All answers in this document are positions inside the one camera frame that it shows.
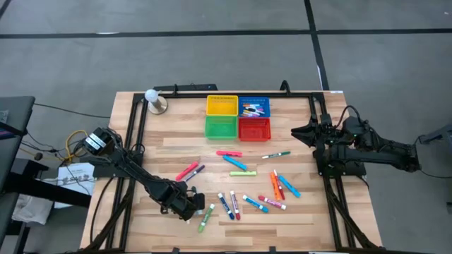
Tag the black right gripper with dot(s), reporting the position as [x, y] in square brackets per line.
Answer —
[325, 135]

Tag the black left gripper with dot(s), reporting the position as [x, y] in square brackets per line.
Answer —
[180, 202]

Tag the dark green Expo marker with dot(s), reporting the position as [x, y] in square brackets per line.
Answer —
[194, 190]

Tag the green-capped thin marker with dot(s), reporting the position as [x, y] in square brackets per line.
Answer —
[275, 154]

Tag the blue-capped thin marker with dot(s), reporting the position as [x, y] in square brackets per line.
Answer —
[259, 113]

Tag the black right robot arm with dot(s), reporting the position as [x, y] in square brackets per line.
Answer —
[388, 155]

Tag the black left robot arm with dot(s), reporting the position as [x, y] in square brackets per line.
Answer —
[134, 169]

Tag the pink highlighter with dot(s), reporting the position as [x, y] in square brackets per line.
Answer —
[229, 154]
[187, 171]

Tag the white label sticker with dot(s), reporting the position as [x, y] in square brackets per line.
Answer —
[337, 92]

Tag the blue plastic basket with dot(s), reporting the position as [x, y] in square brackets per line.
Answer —
[266, 100]

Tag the red plastic basket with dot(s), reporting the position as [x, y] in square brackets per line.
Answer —
[254, 128]

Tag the light blue highlighter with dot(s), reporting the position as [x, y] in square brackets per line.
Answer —
[289, 186]
[234, 163]

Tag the orange highlighter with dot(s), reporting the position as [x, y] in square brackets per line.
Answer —
[275, 185]

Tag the yellow-green highlighter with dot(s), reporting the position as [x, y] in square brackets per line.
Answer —
[243, 173]

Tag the green plastic basket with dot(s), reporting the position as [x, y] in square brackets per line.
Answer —
[221, 127]

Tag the yellow plastic basket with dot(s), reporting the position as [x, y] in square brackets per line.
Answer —
[222, 106]

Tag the white bulb brass lamp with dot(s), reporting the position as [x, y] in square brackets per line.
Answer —
[157, 105]

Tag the white paper sheet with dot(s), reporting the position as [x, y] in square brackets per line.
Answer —
[76, 180]

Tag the black power strip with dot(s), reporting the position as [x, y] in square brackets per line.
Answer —
[197, 86]

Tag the white crumpled cloth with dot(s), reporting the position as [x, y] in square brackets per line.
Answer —
[31, 210]

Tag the black side desk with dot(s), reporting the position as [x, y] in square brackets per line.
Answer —
[14, 116]

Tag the black frame clamp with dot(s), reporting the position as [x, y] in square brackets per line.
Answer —
[175, 250]
[284, 86]
[175, 90]
[272, 250]

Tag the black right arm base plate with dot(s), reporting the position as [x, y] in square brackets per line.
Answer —
[353, 171]

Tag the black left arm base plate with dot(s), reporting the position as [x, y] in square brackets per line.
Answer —
[106, 171]

